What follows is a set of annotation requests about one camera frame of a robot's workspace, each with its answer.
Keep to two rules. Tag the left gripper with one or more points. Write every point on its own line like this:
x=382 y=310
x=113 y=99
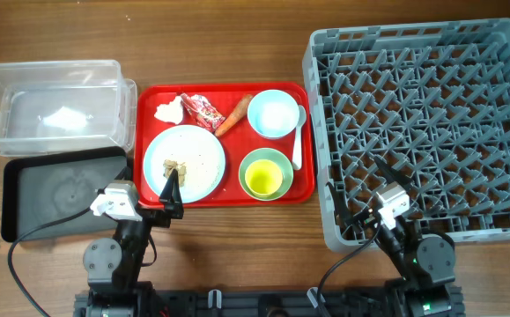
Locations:
x=173 y=205

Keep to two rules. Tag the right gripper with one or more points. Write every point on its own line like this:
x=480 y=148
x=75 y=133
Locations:
x=343 y=211

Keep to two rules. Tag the white plastic spoon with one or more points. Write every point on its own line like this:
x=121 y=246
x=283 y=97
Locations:
x=297 y=148

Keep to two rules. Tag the white tissue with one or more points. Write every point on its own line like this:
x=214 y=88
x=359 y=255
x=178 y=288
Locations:
x=171 y=112

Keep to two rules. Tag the red snack wrapper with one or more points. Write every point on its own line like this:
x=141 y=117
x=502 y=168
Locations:
x=202 y=111

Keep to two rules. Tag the yellow cup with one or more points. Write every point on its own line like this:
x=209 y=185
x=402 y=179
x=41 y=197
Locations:
x=263 y=177

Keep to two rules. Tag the green bowl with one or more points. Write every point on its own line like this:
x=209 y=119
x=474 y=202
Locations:
x=277 y=157

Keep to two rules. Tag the orange carrot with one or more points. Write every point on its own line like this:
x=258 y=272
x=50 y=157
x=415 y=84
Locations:
x=235 y=116

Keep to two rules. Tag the light blue bowl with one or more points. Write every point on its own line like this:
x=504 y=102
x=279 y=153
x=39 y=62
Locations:
x=273 y=114

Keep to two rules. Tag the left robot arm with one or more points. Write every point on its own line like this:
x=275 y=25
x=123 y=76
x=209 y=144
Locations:
x=113 y=264

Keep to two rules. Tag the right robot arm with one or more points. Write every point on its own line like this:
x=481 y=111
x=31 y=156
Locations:
x=425 y=259

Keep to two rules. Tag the grey dishwasher rack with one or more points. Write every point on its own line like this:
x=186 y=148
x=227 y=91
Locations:
x=433 y=101

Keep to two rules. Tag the brown food scraps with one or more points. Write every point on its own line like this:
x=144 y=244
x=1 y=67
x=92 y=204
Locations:
x=180 y=168

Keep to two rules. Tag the light blue plate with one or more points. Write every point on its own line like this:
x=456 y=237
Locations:
x=196 y=150

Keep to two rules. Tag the red serving tray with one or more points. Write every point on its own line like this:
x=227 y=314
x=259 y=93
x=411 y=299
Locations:
x=237 y=142

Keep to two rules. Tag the black tray bin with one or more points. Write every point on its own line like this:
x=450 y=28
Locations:
x=38 y=190

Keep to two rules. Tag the clear plastic bin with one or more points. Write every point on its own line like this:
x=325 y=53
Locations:
x=59 y=106

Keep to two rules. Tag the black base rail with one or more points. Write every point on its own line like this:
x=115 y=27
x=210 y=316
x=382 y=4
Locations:
x=364 y=301

